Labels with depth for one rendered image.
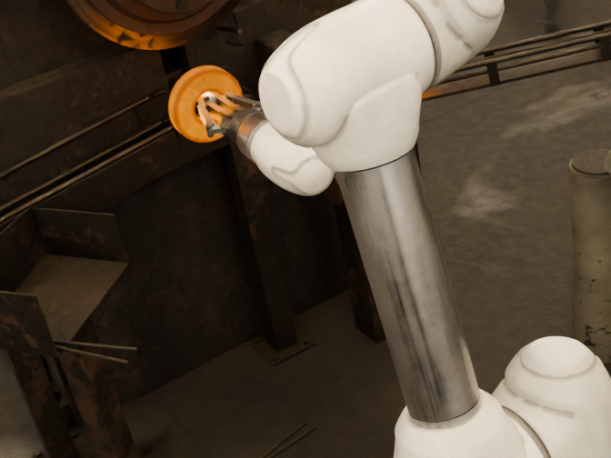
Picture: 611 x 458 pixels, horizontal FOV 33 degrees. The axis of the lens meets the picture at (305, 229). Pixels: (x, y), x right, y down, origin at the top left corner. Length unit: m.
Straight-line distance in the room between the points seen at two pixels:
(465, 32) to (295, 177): 0.57
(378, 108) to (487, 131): 2.39
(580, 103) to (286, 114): 2.59
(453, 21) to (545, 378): 0.53
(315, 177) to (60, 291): 0.58
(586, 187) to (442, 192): 1.04
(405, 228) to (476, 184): 2.01
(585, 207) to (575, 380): 0.86
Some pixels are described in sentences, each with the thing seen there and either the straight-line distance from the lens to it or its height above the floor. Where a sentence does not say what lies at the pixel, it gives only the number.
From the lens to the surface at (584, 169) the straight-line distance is 2.28.
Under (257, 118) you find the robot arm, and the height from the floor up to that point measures 0.87.
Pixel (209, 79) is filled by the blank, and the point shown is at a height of 0.88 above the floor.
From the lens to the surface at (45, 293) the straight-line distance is 2.06.
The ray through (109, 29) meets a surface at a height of 0.97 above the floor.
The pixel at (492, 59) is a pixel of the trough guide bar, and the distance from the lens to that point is 2.37.
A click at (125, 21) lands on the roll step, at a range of 2.16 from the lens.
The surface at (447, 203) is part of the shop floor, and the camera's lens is 3.19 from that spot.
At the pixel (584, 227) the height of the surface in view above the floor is 0.38.
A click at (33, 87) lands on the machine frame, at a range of 2.26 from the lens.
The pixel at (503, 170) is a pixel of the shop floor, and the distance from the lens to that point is 3.33.
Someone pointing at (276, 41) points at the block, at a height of 0.80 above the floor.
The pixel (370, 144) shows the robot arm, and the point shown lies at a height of 1.11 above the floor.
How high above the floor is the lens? 1.67
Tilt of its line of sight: 32 degrees down
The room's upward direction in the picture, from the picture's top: 11 degrees counter-clockwise
